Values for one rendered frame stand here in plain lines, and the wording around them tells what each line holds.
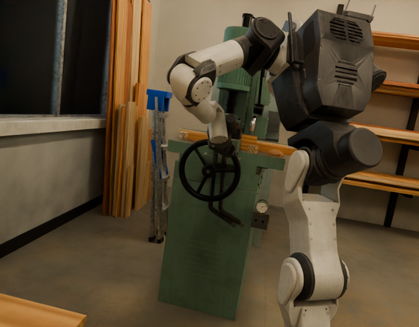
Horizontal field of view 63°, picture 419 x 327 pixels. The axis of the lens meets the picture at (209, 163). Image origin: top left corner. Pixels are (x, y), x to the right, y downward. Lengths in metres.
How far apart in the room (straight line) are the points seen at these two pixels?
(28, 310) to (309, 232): 0.80
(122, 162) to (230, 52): 2.21
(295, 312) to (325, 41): 0.81
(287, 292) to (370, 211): 3.47
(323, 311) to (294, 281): 0.17
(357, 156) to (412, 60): 3.60
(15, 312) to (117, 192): 2.20
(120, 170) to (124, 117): 0.47
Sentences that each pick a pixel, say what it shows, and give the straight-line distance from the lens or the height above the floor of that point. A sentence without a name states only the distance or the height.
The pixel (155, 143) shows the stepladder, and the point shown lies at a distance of 2.58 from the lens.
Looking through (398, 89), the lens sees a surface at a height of 1.53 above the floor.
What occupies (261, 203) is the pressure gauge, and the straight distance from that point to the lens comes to 1.66.
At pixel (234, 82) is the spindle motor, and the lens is 1.78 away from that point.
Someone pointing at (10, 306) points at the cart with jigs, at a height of 0.53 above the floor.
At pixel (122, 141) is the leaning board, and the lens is 3.08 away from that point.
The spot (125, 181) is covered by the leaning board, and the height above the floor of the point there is 0.34.
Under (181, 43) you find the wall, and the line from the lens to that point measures 4.41.
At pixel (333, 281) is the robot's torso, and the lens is 1.13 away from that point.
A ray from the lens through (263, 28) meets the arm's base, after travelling 1.14.
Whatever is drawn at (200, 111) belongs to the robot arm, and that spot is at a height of 1.07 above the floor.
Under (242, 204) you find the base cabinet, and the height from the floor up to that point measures 0.63.
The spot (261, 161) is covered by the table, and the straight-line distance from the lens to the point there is 1.69.
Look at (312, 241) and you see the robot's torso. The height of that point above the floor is 0.74.
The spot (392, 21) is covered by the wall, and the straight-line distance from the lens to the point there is 4.53.
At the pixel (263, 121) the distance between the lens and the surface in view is 1.99.
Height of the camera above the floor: 1.10
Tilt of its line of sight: 9 degrees down
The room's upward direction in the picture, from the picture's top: 8 degrees clockwise
